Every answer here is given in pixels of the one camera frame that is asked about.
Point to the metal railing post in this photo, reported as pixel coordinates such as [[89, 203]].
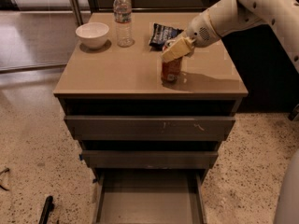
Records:
[[76, 11]]

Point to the white ceramic bowl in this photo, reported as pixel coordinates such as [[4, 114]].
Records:
[[93, 35]]

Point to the dark floor item left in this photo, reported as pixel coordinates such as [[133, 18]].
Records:
[[2, 179]]

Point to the black object on floor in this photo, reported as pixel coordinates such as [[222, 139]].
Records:
[[47, 208]]

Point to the clear plastic water bottle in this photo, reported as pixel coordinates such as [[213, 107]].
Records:
[[123, 18]]

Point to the dark blue chip bag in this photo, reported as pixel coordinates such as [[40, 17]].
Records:
[[161, 34]]

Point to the top grey drawer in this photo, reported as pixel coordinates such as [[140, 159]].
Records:
[[149, 128]]

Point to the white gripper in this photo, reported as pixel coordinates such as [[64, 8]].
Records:
[[198, 29]]

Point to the red coke can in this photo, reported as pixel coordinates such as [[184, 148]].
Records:
[[171, 65]]

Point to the dark object right edge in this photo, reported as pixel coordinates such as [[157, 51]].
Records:
[[294, 115]]

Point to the open bottom grey drawer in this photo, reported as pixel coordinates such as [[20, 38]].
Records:
[[149, 197]]

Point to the middle grey drawer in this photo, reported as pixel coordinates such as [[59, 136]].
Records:
[[149, 159]]

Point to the tan drawer cabinet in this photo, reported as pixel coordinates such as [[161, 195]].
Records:
[[115, 81]]

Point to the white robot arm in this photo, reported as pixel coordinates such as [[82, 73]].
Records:
[[255, 179]]

